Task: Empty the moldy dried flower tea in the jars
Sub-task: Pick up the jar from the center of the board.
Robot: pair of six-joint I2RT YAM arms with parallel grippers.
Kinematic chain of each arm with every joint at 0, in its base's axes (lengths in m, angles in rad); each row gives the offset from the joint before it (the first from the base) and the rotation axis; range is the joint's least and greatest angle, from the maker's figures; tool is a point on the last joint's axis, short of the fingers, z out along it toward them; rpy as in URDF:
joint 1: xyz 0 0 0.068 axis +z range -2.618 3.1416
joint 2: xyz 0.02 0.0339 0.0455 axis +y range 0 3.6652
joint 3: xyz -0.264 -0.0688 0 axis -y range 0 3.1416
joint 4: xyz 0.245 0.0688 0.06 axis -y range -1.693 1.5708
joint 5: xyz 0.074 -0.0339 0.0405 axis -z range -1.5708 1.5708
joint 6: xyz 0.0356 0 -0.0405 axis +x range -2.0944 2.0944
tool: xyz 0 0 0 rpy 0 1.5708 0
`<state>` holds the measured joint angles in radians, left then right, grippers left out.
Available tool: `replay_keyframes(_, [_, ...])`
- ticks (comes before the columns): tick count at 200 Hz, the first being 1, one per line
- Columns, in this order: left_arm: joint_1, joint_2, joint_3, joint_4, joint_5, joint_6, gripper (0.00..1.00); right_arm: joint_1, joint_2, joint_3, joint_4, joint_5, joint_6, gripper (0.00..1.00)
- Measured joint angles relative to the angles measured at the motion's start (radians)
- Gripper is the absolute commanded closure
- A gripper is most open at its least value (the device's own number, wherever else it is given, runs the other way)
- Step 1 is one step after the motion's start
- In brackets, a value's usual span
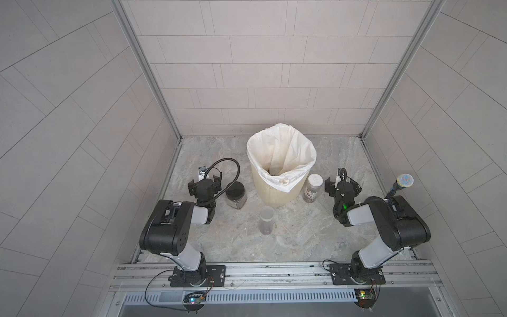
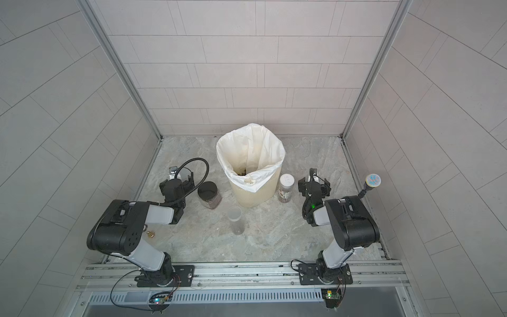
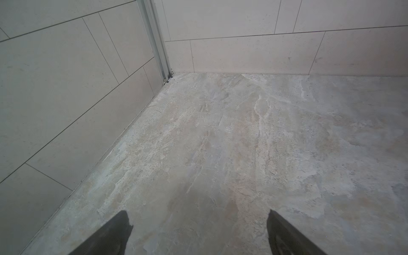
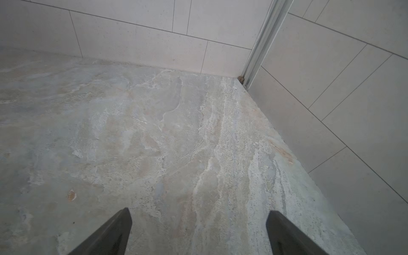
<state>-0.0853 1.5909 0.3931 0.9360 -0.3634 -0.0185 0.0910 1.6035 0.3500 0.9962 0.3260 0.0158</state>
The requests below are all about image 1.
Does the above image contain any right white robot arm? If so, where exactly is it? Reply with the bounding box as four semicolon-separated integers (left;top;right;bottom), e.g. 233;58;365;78
324;169;431;284

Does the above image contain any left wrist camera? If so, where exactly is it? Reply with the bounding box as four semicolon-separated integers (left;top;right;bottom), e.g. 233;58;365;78
198;166;207;180

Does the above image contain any white lid rose tea jar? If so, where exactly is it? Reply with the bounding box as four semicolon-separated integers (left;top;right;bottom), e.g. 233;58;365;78
302;174;323;203

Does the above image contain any left circuit board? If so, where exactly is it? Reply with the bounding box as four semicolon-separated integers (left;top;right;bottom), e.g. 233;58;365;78
183;292;207;305

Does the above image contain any aluminium mounting rail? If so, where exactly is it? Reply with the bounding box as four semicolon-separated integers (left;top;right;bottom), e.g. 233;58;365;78
106;260;443;291

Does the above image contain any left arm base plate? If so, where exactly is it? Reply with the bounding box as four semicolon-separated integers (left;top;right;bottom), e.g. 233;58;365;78
168;265;227;287

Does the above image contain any circuit board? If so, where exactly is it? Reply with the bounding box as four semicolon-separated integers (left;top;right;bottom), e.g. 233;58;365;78
355;289;377;309
183;292;207;305

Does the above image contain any white trash bag liner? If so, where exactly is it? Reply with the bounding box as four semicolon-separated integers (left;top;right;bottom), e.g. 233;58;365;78
246;123;317;193

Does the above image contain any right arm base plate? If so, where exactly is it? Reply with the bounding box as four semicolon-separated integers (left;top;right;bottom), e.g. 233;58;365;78
328;262;386;285

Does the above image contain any beige ribbed trash bin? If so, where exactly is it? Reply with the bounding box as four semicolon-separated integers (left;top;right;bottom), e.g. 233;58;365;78
251;167;310;208

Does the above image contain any black lid glass jar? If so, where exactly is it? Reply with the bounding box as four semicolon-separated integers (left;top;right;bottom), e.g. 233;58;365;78
225;182;248;209

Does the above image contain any left black corrugated cable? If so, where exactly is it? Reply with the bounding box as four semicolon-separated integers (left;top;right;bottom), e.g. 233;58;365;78
203;157;241;203

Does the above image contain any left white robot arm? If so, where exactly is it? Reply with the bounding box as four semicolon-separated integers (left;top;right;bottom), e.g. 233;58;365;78
139;175;222;286

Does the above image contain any small frosted lid jar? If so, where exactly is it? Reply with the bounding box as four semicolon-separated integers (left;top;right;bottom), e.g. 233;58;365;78
260;206;274;235

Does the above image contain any round knob on stalk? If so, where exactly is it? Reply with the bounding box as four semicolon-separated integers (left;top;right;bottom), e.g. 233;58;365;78
385;173;415;199

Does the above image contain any right circuit board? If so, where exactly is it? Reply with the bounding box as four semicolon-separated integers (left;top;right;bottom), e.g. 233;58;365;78
355;289;377;309

